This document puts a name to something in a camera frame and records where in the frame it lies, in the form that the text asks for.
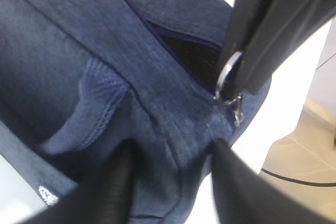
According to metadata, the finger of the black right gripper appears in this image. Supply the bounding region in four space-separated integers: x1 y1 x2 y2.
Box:
220 0 289 62
237 0 335 94

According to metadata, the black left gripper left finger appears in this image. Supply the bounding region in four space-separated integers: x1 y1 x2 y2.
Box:
25 140 138 224

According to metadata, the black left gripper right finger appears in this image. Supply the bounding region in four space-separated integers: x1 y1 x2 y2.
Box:
212 138 333 224

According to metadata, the silver zipper pull ring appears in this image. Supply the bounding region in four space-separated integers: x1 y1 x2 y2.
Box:
213 50 244 127

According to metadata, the dark navy fabric bag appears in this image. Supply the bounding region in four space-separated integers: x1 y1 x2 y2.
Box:
1 0 270 223

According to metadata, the black cable on floor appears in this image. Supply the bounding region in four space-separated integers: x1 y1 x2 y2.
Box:
261 167 336 187

